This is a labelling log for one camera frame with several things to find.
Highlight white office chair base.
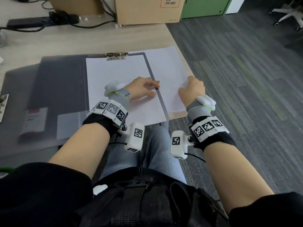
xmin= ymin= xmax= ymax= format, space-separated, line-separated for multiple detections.
xmin=267 ymin=0 xmax=303 ymax=31

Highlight large cardboard box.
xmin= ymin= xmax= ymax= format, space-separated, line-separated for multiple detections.
xmin=115 ymin=0 xmax=187 ymax=25

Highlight grey clipboard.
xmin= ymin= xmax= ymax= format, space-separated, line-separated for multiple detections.
xmin=83 ymin=52 xmax=171 ymax=127

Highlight grey wrist strap white module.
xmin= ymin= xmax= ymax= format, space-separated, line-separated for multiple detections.
xmin=186 ymin=95 xmax=216 ymax=119
xmin=104 ymin=80 xmax=131 ymax=105

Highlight black cable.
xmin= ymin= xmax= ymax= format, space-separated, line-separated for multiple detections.
xmin=0 ymin=0 xmax=117 ymax=33

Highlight person's right hand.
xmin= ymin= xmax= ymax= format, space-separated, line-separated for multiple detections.
xmin=178 ymin=76 xmax=206 ymax=108

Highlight small cardboard box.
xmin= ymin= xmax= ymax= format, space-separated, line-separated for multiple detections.
xmin=47 ymin=0 xmax=105 ymax=15

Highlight white panel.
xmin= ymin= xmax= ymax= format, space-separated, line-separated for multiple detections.
xmin=225 ymin=0 xmax=247 ymax=15

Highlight marker-tag wrist band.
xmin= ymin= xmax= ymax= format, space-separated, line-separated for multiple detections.
xmin=82 ymin=99 xmax=129 ymax=136
xmin=189 ymin=116 xmax=236 ymax=152

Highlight grey translucent folder cover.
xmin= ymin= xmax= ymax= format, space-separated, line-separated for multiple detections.
xmin=0 ymin=55 xmax=88 ymax=161

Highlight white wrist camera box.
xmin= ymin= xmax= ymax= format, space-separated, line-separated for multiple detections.
xmin=118 ymin=122 xmax=145 ymax=153
xmin=170 ymin=130 xmax=195 ymax=160

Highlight black shirt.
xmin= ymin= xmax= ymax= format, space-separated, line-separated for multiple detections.
xmin=0 ymin=162 xmax=303 ymax=227

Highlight blue jeans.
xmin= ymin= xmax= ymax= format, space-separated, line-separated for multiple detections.
xmin=99 ymin=125 xmax=188 ymax=185

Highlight person's right forearm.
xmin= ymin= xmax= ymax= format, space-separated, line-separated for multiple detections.
xmin=203 ymin=141 xmax=275 ymax=216

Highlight person's left forearm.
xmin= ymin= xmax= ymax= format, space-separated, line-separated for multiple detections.
xmin=48 ymin=122 xmax=111 ymax=180

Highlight black chest harness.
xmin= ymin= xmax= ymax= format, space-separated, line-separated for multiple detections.
xmin=79 ymin=166 xmax=230 ymax=227

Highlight metal clipboard clip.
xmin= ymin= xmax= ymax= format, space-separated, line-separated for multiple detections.
xmin=101 ymin=52 xmax=129 ymax=61

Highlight green cabinet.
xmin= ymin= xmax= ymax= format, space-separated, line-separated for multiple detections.
xmin=181 ymin=0 xmax=233 ymax=20

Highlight black power strip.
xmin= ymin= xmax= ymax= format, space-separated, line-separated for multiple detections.
xmin=6 ymin=10 xmax=80 ymax=29

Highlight clipped white paper sheet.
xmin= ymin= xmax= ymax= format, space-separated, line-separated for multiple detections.
xmin=85 ymin=55 xmax=168 ymax=127

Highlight person's left hand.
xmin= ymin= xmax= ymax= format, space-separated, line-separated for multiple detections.
xmin=125 ymin=77 xmax=160 ymax=101

